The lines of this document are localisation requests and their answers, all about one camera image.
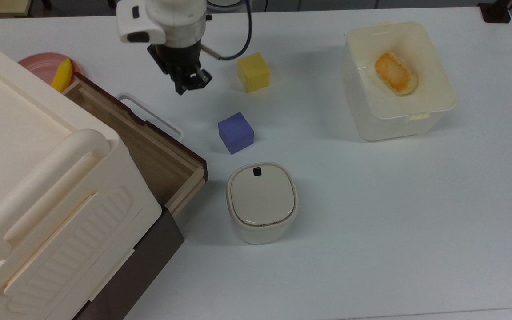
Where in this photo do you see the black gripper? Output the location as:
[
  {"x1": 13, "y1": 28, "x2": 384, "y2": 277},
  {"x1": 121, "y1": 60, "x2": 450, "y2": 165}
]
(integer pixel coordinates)
[{"x1": 147, "y1": 40, "x2": 213, "y2": 96}]

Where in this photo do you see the wooden drawer with white handle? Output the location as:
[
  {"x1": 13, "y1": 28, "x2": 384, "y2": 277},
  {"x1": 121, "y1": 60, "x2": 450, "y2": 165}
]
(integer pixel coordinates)
[{"x1": 62, "y1": 72, "x2": 209, "y2": 219}]

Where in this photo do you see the dark wooden drawer cabinet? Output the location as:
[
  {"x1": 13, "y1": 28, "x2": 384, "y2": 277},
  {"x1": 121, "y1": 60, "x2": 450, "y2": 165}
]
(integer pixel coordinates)
[{"x1": 72, "y1": 206, "x2": 186, "y2": 320}]

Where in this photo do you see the yellow cube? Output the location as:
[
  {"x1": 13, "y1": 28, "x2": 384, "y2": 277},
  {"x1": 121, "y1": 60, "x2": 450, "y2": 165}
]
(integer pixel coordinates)
[{"x1": 237, "y1": 52, "x2": 271, "y2": 94}]

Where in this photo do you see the purple cube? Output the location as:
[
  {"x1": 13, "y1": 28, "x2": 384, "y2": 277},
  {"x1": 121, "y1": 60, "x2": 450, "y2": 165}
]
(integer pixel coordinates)
[{"x1": 217, "y1": 111, "x2": 255, "y2": 155}]

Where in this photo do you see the yellow toy banana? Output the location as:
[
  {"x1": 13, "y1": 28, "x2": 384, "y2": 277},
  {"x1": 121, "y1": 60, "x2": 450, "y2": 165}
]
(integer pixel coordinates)
[{"x1": 51, "y1": 58, "x2": 73, "y2": 93}]

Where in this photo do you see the small cream lidded bin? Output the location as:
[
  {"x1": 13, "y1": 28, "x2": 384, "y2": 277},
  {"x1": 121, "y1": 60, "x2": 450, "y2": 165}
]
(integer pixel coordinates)
[{"x1": 225, "y1": 161, "x2": 299, "y2": 245}]

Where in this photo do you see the pink plate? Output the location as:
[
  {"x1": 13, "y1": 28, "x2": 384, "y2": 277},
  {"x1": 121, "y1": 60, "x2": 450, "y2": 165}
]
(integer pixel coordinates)
[{"x1": 17, "y1": 52, "x2": 82, "y2": 88}]

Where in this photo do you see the cream plastic storage box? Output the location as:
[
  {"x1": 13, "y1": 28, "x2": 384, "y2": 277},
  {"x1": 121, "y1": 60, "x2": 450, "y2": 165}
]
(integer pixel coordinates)
[{"x1": 0, "y1": 31, "x2": 164, "y2": 320}]

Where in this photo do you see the orange toy bread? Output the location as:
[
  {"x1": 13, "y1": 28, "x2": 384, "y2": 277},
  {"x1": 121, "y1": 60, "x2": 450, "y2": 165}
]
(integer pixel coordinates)
[{"x1": 374, "y1": 52, "x2": 419, "y2": 97}]

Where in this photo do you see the white plastic container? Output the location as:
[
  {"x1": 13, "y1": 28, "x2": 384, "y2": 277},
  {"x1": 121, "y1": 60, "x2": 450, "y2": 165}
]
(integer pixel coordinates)
[{"x1": 341, "y1": 21, "x2": 458, "y2": 143}]

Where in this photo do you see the black table clamp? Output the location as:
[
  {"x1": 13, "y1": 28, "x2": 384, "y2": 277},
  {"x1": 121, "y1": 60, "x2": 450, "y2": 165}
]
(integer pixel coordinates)
[{"x1": 478, "y1": 0, "x2": 512, "y2": 24}]

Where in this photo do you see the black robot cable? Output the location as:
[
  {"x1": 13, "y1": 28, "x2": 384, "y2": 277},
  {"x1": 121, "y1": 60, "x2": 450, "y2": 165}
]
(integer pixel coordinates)
[{"x1": 200, "y1": 0, "x2": 253, "y2": 61}]

